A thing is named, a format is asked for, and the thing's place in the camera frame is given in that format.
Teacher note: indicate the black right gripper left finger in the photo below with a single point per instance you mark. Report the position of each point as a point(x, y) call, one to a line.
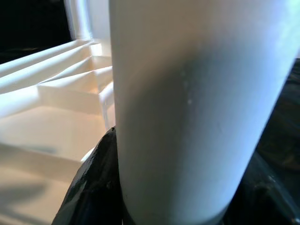
point(98, 187)

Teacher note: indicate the white plastic table leg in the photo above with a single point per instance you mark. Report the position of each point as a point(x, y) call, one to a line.
point(82, 21)
point(199, 105)

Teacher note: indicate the white plastic table top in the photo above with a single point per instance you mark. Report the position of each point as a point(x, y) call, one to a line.
point(47, 129)

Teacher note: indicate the black plastic table cloth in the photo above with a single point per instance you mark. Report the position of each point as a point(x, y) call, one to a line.
point(281, 140)

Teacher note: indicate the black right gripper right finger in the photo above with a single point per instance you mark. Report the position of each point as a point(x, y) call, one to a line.
point(269, 206)

